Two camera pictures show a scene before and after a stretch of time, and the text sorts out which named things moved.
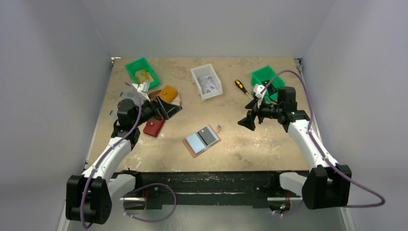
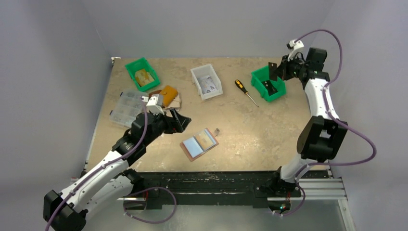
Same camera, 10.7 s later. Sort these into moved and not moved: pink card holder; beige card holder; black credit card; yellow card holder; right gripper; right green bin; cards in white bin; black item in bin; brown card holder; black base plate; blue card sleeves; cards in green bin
Moved: right gripper; blue card sleeves; black credit card; pink card holder
Not moved: black item in bin; right green bin; cards in white bin; cards in green bin; beige card holder; yellow card holder; brown card holder; black base plate
